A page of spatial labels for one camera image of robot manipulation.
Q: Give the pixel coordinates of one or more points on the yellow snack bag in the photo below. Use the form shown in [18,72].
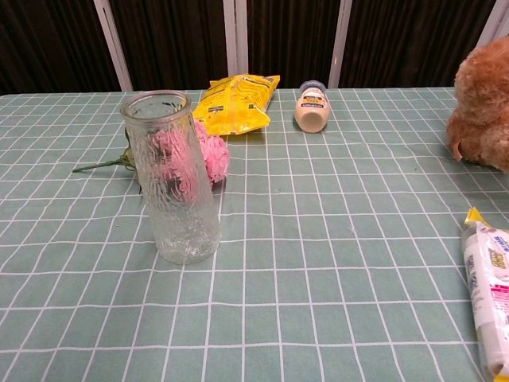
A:
[234,109]

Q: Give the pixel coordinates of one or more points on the brown plush toy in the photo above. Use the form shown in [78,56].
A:
[483,99]

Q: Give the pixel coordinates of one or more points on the white double frame post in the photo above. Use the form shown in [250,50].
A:
[236,36]

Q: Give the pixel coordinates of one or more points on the white slanted frame post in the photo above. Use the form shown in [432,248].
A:
[113,44]

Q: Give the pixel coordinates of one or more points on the transparent textured glass vase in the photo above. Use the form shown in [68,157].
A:
[181,223]

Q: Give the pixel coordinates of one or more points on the white wet wipes pack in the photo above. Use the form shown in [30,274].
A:
[491,286]

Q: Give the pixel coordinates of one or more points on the dark pleated curtain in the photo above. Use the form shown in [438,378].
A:
[179,40]

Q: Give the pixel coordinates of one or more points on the green checked tablecloth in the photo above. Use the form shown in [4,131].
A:
[318,246]

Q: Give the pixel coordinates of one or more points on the small cream drink bottle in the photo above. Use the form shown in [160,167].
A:
[312,116]

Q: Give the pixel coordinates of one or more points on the pink artificial flower bouquet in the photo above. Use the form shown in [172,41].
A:
[217,159]

